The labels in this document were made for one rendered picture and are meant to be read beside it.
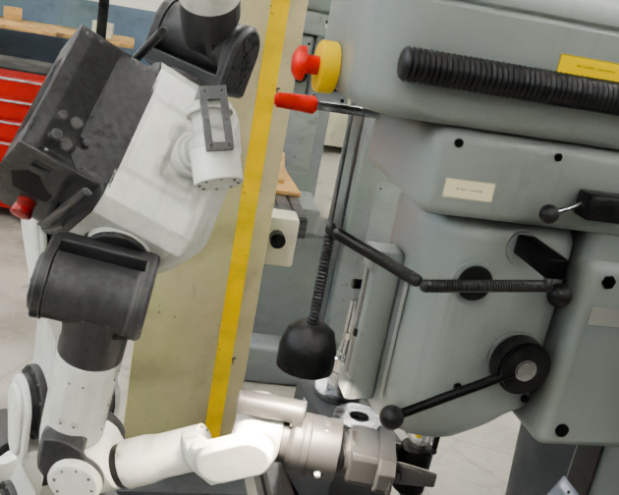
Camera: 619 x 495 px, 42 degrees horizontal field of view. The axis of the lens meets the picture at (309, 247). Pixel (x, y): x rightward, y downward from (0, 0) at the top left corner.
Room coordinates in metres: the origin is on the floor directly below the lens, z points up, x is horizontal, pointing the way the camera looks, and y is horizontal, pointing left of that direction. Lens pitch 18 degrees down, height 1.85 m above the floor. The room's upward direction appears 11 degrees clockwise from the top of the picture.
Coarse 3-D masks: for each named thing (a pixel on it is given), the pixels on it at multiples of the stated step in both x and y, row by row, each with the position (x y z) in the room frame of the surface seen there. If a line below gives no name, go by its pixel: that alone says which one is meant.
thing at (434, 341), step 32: (416, 224) 0.95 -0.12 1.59; (448, 224) 0.91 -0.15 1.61; (480, 224) 0.91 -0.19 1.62; (512, 224) 0.92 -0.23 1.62; (416, 256) 0.93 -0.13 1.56; (448, 256) 0.90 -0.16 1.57; (480, 256) 0.90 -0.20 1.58; (512, 256) 0.91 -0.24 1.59; (416, 288) 0.92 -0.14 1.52; (416, 320) 0.91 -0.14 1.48; (448, 320) 0.90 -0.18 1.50; (480, 320) 0.91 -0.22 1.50; (512, 320) 0.92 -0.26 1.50; (544, 320) 0.93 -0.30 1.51; (384, 352) 0.96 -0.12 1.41; (416, 352) 0.91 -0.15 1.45; (448, 352) 0.90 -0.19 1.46; (480, 352) 0.91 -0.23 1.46; (384, 384) 0.94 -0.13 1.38; (416, 384) 0.91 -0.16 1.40; (448, 384) 0.91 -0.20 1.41; (416, 416) 0.91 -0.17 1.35; (448, 416) 0.92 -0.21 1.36; (480, 416) 0.93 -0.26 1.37
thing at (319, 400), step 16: (304, 384) 1.36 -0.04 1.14; (320, 384) 1.35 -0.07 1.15; (304, 400) 1.33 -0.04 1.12; (320, 400) 1.31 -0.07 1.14; (336, 400) 1.30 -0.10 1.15; (352, 400) 1.31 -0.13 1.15; (336, 416) 1.24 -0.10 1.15; (352, 416) 1.27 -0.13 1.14; (368, 416) 1.26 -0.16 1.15; (304, 480) 1.27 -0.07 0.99; (320, 480) 1.21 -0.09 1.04; (336, 480) 1.18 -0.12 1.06
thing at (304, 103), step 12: (276, 96) 1.03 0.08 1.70; (288, 96) 1.03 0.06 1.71; (300, 96) 1.04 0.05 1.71; (312, 96) 1.04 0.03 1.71; (288, 108) 1.03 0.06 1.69; (300, 108) 1.03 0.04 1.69; (312, 108) 1.04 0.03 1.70; (324, 108) 1.05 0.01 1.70; (336, 108) 1.05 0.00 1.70; (348, 108) 1.06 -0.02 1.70; (360, 108) 1.06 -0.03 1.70
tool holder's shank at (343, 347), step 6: (354, 300) 1.34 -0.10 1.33; (354, 306) 1.34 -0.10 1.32; (348, 312) 1.34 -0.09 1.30; (354, 312) 1.33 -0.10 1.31; (348, 318) 1.34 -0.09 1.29; (354, 318) 1.33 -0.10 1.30; (348, 324) 1.34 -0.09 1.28; (348, 330) 1.34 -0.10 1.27; (348, 336) 1.33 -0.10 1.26; (342, 342) 1.34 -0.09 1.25; (348, 342) 1.33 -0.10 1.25; (342, 348) 1.33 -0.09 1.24; (342, 354) 1.34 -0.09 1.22
